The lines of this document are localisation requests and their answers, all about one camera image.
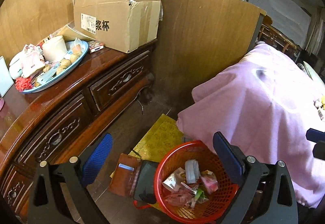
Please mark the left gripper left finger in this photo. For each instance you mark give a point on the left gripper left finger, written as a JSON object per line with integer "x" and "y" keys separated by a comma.
{"x": 47, "y": 203}

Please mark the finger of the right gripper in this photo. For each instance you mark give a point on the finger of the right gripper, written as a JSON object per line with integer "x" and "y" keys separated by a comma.
{"x": 315, "y": 136}
{"x": 319, "y": 150}

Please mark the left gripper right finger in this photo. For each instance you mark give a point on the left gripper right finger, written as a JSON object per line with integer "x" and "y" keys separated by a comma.
{"x": 265, "y": 194}

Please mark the red snack wrapper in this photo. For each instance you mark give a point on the red snack wrapper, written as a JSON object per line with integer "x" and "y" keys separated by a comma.
{"x": 209, "y": 180}

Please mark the light blue medicine box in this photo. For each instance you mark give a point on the light blue medicine box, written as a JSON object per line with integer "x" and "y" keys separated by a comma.
{"x": 192, "y": 171}

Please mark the white paper cup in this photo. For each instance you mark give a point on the white paper cup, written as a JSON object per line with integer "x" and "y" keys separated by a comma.
{"x": 174, "y": 180}

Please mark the green white wrapper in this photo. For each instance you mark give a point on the green white wrapper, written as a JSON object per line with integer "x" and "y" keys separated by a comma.
{"x": 199, "y": 197}

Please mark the white pillow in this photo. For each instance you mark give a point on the white pillow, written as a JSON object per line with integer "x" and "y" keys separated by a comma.
{"x": 313, "y": 75}

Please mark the purple patterned bed blanket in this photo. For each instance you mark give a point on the purple patterned bed blanket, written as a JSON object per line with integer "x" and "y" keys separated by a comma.
{"x": 264, "y": 105}

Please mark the brown leather wallet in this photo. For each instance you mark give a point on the brown leather wallet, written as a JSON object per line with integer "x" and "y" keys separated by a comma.
{"x": 125, "y": 176}

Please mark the dark carved wooden dresser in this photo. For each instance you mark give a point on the dark carved wooden dresser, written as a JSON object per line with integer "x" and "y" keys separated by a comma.
{"x": 64, "y": 119}

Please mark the black phone on floor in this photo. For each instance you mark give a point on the black phone on floor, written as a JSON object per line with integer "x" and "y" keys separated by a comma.
{"x": 144, "y": 188}

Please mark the red plastic waste basket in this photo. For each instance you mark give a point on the red plastic waste basket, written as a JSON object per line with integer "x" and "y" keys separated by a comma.
{"x": 177, "y": 204}

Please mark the white projection screen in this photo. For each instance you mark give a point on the white projection screen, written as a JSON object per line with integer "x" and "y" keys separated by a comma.
{"x": 288, "y": 17}

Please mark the yellow patterned floor mat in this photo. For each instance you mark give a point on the yellow patterned floor mat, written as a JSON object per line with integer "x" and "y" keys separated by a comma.
{"x": 157, "y": 142}

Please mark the blue tray of clutter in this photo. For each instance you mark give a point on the blue tray of clutter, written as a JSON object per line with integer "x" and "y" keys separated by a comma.
{"x": 37, "y": 67}

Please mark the brown cardboard box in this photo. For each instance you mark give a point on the brown cardboard box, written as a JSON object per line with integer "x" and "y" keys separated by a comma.
{"x": 122, "y": 25}

